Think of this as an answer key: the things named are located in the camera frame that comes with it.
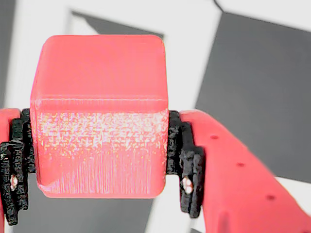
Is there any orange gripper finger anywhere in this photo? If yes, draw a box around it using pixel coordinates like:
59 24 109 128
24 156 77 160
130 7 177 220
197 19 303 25
0 108 36 226
166 109 311 233

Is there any red cube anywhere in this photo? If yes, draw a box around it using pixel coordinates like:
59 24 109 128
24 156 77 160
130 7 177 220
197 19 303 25
30 34 170 199

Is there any black white checkerboard marker board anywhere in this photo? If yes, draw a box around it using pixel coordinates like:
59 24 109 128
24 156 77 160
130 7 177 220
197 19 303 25
0 0 311 233

